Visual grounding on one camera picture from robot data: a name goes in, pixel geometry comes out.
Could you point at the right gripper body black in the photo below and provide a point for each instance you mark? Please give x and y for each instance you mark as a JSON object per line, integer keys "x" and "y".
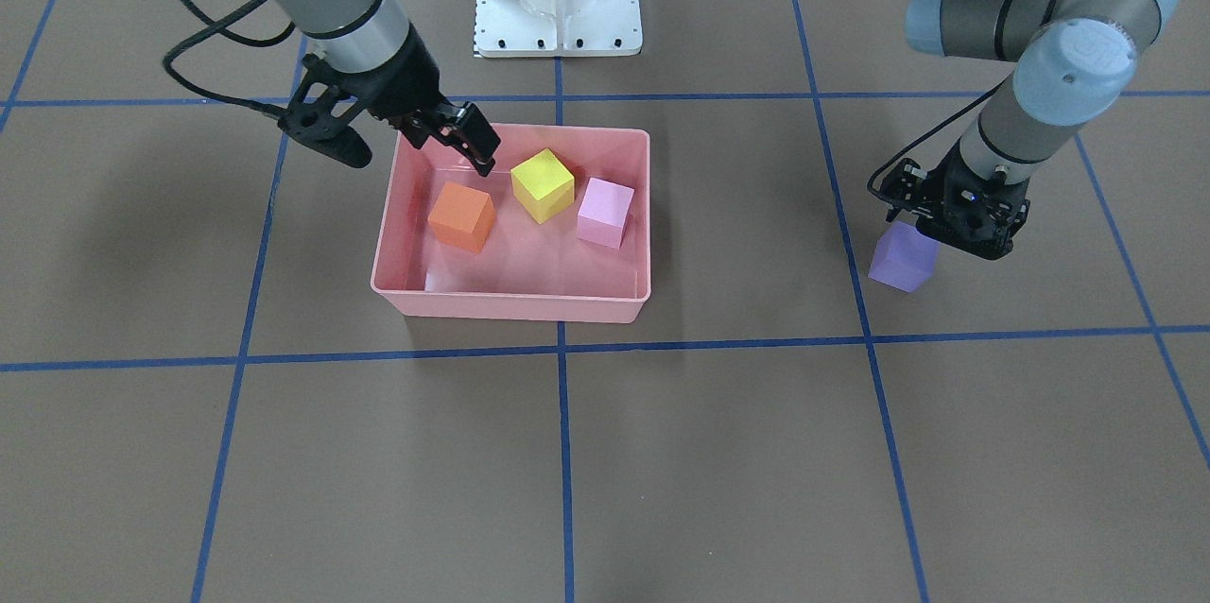
{"x": 405, "y": 83}

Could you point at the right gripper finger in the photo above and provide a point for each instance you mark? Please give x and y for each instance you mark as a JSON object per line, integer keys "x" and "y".
{"x": 418, "y": 130}
{"x": 467, "y": 130}

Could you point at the orange foam block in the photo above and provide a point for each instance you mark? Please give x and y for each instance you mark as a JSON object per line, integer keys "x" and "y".
{"x": 462, "y": 217}

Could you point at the yellow foam block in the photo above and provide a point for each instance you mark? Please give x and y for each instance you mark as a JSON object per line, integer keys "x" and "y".
{"x": 543, "y": 185}

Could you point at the pink foam block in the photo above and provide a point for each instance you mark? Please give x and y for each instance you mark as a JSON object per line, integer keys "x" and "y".
{"x": 604, "y": 212}

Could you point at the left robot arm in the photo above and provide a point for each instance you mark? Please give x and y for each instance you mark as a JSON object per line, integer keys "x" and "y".
{"x": 1072, "y": 60}

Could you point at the pink plastic bin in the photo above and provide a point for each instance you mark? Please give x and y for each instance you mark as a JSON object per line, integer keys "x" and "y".
{"x": 527, "y": 271}

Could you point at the purple foam block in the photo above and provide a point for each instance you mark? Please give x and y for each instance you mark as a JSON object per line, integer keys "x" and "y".
{"x": 904, "y": 258}

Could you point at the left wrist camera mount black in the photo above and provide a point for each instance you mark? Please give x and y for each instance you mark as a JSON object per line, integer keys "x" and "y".
{"x": 956, "y": 206}

